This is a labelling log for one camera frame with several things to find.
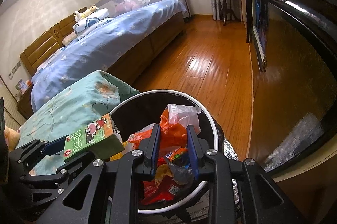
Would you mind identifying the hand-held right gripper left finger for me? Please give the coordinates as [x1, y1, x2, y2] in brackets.
[35, 124, 162, 224]

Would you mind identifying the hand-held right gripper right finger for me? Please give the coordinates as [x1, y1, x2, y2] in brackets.
[186, 125, 301, 224]

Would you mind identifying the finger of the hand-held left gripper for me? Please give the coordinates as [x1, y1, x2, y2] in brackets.
[16, 153, 96, 189]
[14, 134, 70, 162]

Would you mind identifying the colourful snack wrapper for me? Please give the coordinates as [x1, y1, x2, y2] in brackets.
[164, 147, 190, 169]

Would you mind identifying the orange-red snack wrapper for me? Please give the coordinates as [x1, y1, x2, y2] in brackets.
[129, 105, 191, 158]

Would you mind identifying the yellow chip bag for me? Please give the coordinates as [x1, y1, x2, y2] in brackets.
[154, 163, 171, 188]

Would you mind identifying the grey foil wrapper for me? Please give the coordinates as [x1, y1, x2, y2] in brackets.
[168, 162, 195, 185]

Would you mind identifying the green carton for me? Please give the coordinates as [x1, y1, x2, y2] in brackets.
[63, 113, 125, 162]

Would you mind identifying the clear plastic bag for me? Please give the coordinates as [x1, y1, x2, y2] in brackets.
[167, 104, 202, 135]

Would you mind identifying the black trash bin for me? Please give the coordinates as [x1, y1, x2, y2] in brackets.
[108, 89, 240, 216]

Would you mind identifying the teal floral bedspread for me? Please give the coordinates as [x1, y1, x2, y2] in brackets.
[16, 70, 140, 177]

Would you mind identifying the cream teddy bear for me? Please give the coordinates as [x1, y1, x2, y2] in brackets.
[4, 126, 21, 151]

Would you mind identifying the wooden nightstand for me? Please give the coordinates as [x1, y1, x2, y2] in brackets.
[16, 83, 35, 120]

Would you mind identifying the blue pillow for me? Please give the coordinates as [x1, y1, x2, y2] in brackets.
[37, 51, 66, 73]

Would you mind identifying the wooden bed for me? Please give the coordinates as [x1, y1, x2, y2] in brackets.
[20, 0, 186, 112]

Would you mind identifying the cream pillow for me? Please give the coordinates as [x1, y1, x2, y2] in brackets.
[62, 33, 77, 46]

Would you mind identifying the blue duvet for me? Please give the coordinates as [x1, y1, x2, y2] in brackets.
[30, 0, 185, 112]

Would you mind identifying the folded white and blue quilt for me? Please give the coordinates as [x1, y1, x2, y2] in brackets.
[72, 8, 115, 36]

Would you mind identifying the flat screen television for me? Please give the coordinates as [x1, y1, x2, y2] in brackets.
[246, 0, 270, 74]

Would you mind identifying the yellow plush toy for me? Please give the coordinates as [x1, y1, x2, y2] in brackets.
[74, 4, 96, 21]

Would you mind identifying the pink plush toy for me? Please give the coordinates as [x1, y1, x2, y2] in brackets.
[114, 0, 140, 13]

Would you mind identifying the white radiator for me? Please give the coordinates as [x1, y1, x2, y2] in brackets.
[171, 0, 191, 19]

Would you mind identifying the black glossy cabinet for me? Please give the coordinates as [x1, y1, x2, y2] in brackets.
[242, 0, 337, 182]

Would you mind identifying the photo frame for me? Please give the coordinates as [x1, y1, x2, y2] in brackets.
[15, 79, 27, 94]

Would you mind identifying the wall switch panel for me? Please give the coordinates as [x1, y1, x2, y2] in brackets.
[9, 62, 21, 77]

